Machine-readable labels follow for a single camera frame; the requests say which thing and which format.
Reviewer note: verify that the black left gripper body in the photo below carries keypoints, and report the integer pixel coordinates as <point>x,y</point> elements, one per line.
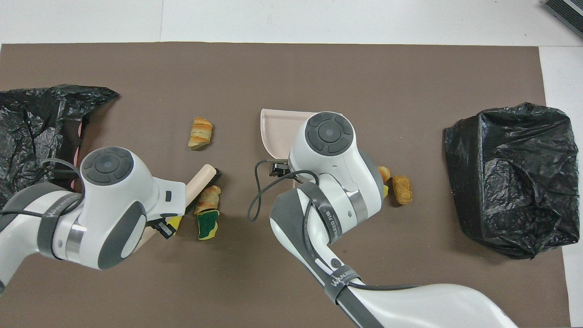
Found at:
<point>161,228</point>

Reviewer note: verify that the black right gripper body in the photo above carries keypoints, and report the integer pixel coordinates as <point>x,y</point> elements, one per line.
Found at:
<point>280,168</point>

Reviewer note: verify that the beige plastic dustpan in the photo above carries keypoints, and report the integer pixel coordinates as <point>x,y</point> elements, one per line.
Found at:
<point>278,132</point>

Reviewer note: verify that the yellow green sponge piece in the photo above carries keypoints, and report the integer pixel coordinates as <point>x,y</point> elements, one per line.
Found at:
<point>385,191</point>
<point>208,225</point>

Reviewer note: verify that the toy croissant pastry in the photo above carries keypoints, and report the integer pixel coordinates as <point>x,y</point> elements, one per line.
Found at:
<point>385,173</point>
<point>208,198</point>
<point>200,133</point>

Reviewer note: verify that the beige brush with black bristles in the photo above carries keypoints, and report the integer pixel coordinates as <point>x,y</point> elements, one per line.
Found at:
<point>202,180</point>

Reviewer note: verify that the brown toy bread roll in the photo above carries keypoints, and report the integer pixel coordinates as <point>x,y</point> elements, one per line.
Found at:
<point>402,190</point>

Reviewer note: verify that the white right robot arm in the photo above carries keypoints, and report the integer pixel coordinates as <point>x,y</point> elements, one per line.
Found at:
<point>337,182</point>

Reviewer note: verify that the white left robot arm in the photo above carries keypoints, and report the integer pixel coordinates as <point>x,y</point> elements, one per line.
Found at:
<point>114,200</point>

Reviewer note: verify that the black bag-lined pink bin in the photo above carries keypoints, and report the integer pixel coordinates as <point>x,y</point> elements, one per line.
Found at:
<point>32,123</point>

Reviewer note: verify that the black bag-lined trash bin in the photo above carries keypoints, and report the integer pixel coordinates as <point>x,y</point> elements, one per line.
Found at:
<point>510,182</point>

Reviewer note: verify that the brown table mat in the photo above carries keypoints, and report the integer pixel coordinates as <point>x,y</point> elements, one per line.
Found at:
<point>364,82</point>

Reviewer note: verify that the dark grey ribbed object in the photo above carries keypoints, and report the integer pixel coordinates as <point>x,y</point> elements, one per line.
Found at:
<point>567,11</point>

